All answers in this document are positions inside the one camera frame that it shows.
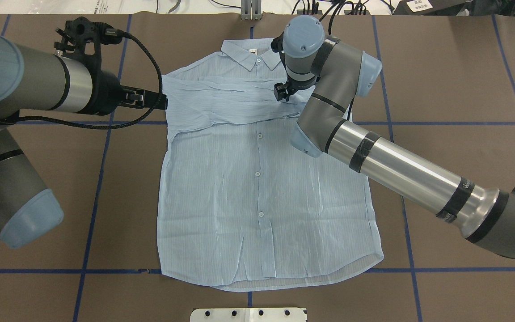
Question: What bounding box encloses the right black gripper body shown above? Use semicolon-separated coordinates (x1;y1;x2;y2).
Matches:
285;77;316;93

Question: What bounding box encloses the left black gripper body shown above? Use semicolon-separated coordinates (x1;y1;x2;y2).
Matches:
89;72;123;116

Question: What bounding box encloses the light blue button-up shirt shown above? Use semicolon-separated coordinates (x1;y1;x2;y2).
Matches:
156;38;384;292

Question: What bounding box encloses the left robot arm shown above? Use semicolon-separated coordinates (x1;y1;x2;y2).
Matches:
0;26;167;249

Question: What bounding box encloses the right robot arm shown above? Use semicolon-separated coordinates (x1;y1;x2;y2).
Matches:
270;15;515;259

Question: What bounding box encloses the black box with label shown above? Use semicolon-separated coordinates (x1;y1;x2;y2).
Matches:
393;0;472;16

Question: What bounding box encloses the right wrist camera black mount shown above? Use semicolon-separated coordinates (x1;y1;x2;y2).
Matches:
270;34;284;55

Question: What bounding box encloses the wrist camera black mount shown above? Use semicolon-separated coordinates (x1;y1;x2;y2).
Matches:
55;17;125;75
270;34;284;55

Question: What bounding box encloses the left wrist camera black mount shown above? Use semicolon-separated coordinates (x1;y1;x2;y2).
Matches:
55;17;125;75

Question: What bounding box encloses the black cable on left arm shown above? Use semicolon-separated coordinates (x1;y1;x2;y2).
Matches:
16;31;165;130

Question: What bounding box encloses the aluminium frame post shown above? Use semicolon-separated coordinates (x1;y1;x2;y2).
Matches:
241;0;263;21

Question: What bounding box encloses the white camera mast pedestal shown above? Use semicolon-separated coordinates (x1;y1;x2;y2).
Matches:
190;307;308;322

